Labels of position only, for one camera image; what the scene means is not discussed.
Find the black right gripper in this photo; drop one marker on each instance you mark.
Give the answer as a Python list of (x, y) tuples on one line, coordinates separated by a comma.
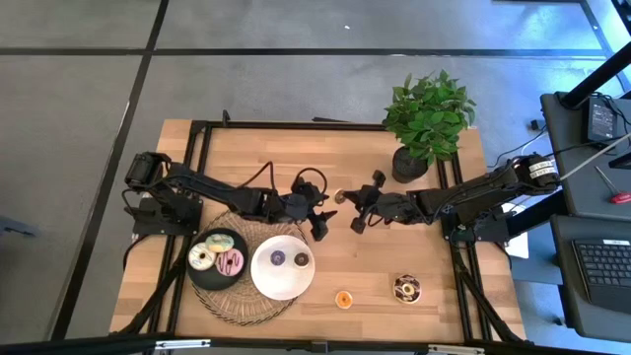
[(389, 207)]

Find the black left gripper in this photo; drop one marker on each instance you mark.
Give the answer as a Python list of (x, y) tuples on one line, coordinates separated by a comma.
[(296, 204)]

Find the small chocolate glazed donut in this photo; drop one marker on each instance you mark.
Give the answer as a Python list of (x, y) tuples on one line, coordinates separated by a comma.
[(297, 262)]

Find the small purple glazed donut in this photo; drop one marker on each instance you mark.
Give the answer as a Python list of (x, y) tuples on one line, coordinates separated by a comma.
[(274, 260)]

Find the large pink glazed donut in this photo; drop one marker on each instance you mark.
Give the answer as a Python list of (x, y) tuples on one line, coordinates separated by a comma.
[(238, 266)]

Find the large green glazed donut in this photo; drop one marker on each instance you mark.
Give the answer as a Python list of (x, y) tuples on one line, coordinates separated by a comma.
[(211, 242)]

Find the large white glazed donut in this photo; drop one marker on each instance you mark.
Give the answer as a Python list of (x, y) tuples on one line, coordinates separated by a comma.
[(194, 259)]

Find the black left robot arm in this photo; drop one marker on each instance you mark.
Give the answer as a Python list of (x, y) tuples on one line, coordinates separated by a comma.
[(217, 187)]

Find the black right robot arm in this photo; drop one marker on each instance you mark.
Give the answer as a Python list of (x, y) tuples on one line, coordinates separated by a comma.
[(473, 192)]

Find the white round plate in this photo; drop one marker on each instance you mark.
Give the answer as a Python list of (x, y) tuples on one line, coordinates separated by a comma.
[(283, 283)]

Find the small orange glazed donut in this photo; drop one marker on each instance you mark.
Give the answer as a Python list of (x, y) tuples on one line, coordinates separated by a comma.
[(338, 300)]

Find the large chocolate glazed donut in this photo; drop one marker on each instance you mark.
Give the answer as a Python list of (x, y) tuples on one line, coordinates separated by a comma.
[(398, 289)]

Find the green plant in black pot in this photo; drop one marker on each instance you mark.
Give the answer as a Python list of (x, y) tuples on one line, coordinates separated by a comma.
[(429, 118)]

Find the small black hook clamp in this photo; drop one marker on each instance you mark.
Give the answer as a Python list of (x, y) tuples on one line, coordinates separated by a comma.
[(226, 118)]

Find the round woven placemat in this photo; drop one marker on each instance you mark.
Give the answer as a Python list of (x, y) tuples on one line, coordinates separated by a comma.
[(236, 308)]

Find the black round plate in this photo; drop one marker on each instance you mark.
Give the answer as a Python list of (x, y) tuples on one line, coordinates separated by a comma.
[(212, 282)]

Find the white paper sheet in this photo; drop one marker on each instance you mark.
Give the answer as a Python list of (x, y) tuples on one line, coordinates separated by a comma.
[(518, 246)]

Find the black support beam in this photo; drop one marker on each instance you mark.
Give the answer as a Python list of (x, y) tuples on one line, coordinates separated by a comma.
[(532, 219)]

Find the black power adapter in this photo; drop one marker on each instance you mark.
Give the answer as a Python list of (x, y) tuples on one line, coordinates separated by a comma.
[(601, 120)]

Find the black computer keyboard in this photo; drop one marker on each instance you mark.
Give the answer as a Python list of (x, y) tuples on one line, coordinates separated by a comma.
[(606, 266)]

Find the small black desk device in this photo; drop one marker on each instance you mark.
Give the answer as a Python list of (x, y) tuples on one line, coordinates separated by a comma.
[(622, 162)]

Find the black crossbar with silver brackets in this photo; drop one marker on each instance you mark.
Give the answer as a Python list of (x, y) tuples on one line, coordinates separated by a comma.
[(74, 347)]

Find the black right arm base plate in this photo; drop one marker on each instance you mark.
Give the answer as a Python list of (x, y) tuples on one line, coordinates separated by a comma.
[(493, 234)]

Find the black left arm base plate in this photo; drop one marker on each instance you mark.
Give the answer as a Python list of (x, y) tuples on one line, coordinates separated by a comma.
[(162, 224)]

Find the black slanted post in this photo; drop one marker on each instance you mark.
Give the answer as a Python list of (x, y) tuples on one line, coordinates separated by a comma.
[(596, 76)]

